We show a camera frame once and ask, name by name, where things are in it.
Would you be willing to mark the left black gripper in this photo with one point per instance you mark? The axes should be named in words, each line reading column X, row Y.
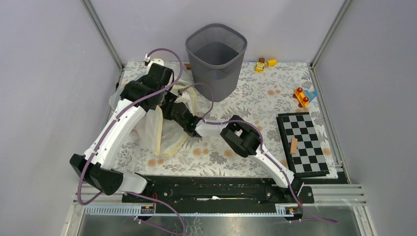
column 143, row 78

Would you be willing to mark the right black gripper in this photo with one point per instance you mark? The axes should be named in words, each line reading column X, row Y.
column 166, row 108

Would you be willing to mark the clear yellowish plastic bag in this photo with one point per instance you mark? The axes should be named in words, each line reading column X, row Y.
column 160, row 136

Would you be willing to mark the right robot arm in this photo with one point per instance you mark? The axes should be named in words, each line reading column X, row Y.
column 241, row 136

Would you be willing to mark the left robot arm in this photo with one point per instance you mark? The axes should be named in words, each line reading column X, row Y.
column 95, row 166

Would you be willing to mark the grey mesh trash bin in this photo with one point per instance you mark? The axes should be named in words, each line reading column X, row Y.
column 216, row 54

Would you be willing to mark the yellow toy figure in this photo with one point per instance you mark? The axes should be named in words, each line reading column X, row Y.
column 259, row 67

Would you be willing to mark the floral patterned table mat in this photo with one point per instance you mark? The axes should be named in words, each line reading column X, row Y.
column 266, row 127

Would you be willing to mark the yellow toy cube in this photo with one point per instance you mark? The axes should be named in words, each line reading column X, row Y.
column 271, row 62

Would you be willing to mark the tan wooden block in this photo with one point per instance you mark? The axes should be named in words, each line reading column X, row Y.
column 294, row 146

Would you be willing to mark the orange toy car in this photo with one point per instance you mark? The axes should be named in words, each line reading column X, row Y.
column 303, row 100

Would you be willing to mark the blue triangular toy piece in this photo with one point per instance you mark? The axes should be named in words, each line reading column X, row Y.
column 310, row 94

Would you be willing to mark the black white checkerboard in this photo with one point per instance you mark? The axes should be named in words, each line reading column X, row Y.
column 309, row 160

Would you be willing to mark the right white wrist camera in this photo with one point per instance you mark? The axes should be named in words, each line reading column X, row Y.
column 183, row 96

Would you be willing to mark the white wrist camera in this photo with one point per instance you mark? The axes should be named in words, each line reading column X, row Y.
column 183, row 96
column 149, row 62

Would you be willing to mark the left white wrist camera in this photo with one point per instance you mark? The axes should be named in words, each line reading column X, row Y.
column 149, row 62

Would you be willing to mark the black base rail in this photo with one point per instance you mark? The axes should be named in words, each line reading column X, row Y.
column 226, row 194

